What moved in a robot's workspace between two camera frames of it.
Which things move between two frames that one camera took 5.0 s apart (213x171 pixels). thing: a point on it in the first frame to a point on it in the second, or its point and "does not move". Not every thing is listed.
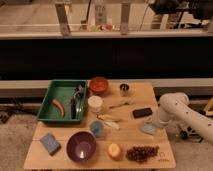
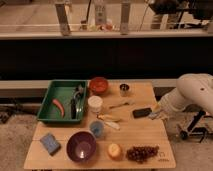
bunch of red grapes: (143, 153) does not move
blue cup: (97, 128) does not move
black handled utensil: (73, 103) does not move
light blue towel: (149, 126) to (153, 115)
